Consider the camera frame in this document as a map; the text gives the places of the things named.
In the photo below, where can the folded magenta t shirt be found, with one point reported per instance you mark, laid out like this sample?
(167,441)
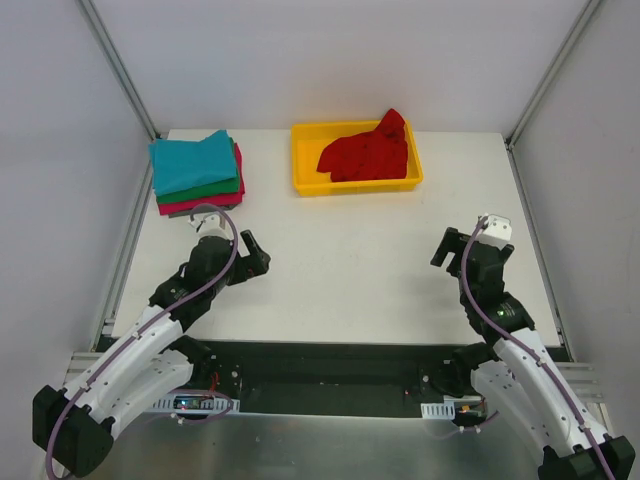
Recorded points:
(218,200)

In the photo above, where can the left aluminium frame post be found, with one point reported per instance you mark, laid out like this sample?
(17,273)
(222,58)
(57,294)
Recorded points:
(98,29)

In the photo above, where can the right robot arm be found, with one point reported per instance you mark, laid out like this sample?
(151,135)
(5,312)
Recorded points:
(512,369)

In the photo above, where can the aluminium frame post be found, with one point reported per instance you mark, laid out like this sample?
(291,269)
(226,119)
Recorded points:
(588,12)
(98,29)

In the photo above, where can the aluminium front rail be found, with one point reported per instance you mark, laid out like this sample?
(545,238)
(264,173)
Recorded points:
(581,377)

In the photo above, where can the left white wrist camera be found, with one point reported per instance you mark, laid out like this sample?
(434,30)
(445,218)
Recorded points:
(211,224)

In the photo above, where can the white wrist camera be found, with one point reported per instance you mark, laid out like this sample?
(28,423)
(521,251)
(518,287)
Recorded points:
(496,231)
(211,224)

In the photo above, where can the right white cable duct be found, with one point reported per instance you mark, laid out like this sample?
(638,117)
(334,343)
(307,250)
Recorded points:
(438,411)

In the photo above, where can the white cable duct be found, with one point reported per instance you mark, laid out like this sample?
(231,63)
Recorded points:
(192,404)
(438,411)

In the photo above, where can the yellow plastic bin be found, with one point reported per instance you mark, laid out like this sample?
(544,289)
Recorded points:
(308,140)

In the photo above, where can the folded green t shirt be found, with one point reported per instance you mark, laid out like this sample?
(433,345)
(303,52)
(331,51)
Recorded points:
(229,186)

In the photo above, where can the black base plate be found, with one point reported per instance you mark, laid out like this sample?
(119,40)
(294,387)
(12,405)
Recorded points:
(324,379)

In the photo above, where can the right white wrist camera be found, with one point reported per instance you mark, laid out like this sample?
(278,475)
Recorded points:
(496,231)

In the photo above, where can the left white cable duct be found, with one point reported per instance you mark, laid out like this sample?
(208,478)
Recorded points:
(192,404)

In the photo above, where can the folded teal t shirt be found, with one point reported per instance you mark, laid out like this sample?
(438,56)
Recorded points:
(181,165)

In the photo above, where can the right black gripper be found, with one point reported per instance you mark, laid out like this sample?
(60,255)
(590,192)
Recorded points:
(465,245)

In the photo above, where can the red t shirt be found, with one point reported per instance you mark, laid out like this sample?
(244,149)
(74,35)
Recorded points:
(378,154)

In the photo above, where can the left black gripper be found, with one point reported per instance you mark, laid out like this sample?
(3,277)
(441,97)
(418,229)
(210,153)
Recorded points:
(245,265)

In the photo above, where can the right aluminium frame post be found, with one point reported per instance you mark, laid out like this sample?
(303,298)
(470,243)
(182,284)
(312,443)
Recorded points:
(588,12)

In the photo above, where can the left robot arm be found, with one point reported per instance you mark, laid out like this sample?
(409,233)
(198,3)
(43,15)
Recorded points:
(77,424)

